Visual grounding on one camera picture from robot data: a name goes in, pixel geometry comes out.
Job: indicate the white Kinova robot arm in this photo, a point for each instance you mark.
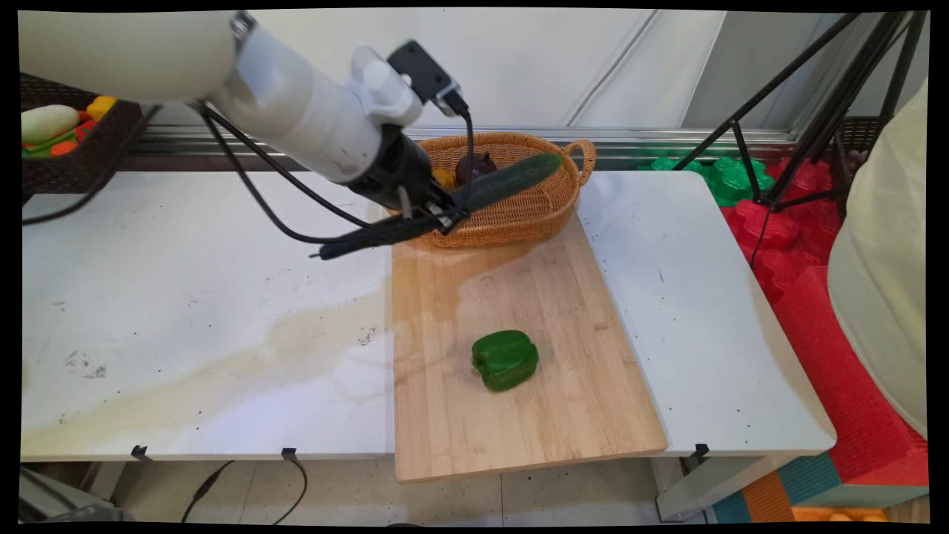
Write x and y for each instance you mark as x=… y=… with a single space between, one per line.
x=296 y=111

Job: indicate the grey table leg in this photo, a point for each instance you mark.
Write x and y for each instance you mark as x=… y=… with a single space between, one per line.
x=67 y=497

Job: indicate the green foam puzzle mat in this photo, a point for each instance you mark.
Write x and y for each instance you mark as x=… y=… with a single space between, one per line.
x=730 y=182

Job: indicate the light green vegetable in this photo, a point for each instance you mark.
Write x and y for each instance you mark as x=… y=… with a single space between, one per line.
x=41 y=148

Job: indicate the aluminium window rail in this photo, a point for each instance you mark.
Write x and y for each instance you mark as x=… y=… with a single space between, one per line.
x=652 y=137

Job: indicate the yellow bell pepper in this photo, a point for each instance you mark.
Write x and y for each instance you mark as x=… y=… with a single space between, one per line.
x=101 y=107

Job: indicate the dark plastic crate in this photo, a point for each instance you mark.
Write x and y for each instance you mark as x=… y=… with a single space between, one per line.
x=860 y=132

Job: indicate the white table leg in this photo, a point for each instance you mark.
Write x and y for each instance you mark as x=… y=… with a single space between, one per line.
x=712 y=486

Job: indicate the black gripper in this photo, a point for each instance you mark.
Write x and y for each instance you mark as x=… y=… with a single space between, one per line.
x=397 y=174

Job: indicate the green bell pepper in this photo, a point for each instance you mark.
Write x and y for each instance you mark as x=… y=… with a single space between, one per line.
x=506 y=361

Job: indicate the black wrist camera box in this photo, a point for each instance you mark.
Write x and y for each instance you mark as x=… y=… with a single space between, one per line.
x=422 y=70

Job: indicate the black table edge clip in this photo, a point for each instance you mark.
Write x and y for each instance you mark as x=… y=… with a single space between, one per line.
x=290 y=453
x=700 y=449
x=139 y=452

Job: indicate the small orange vegetable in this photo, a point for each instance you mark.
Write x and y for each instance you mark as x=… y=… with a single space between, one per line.
x=64 y=147

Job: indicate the yellow potato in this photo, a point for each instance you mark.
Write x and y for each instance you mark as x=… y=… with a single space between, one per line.
x=445 y=178

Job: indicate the dark green cucumber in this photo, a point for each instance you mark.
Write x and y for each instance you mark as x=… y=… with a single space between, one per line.
x=511 y=178

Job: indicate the black tripod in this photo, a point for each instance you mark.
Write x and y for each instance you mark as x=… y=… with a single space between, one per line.
x=838 y=104

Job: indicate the dark woven vegetable basket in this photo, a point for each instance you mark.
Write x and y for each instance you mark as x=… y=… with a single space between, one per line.
x=81 y=167

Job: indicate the wooden cutting board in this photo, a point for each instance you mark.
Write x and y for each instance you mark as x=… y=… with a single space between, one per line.
x=519 y=415

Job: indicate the red foam puzzle mat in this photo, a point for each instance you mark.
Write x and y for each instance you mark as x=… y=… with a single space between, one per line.
x=838 y=356

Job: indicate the cream fabric cover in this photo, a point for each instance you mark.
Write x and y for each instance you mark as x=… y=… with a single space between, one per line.
x=886 y=259

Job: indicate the teal and orange foam mat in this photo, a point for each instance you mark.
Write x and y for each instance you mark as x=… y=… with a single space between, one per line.
x=786 y=493

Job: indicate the small red vegetable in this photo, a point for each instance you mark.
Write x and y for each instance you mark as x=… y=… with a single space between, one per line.
x=85 y=130

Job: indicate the pale white vegetable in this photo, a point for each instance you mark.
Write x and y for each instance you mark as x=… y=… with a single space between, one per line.
x=48 y=123

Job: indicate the purple red onion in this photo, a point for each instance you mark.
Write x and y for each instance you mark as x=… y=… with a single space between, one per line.
x=476 y=169

